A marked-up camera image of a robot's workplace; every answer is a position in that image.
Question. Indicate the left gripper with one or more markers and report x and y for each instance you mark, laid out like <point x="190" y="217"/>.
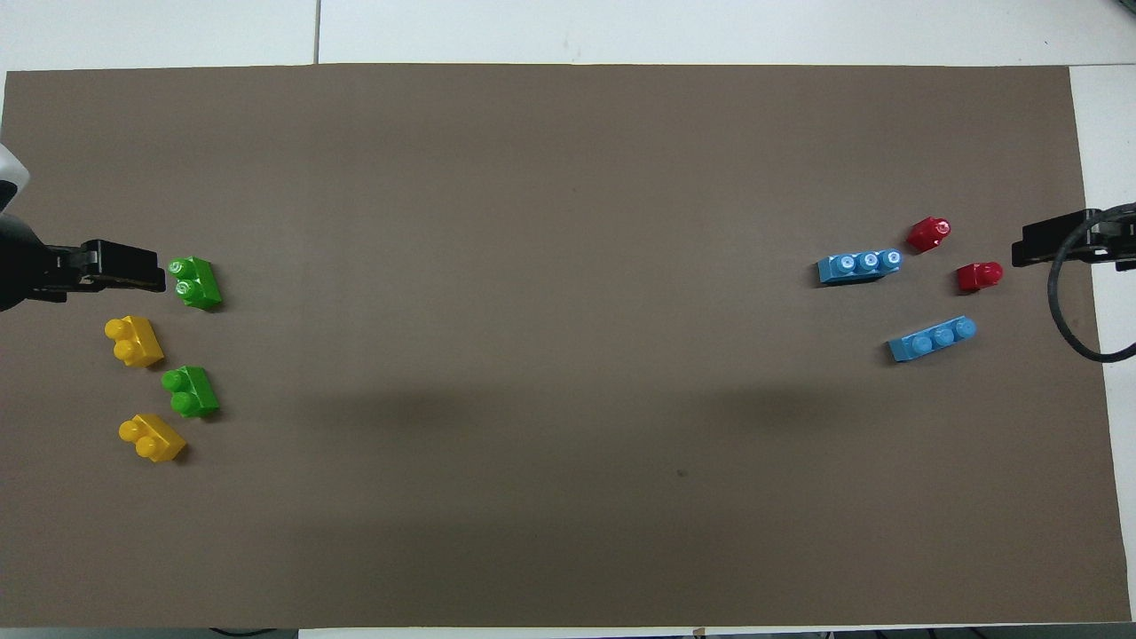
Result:
<point x="19" y="266"/>

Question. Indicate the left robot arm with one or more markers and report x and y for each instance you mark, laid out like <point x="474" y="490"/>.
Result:
<point x="9" y="176"/>

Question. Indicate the yellow two-stud block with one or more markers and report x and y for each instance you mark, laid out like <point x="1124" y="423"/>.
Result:
<point x="138" y="344"/>
<point x="155" y="439"/>

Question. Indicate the green two-stud block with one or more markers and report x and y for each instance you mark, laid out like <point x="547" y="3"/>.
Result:
<point x="200" y="284"/>
<point x="195" y="395"/>

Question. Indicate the blue three-stud block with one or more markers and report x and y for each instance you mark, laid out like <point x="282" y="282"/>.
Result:
<point x="856" y="266"/>
<point x="927" y="342"/>

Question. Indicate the red one-stud block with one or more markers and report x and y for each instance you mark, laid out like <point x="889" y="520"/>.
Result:
<point x="926" y="235"/>
<point x="976" y="277"/>

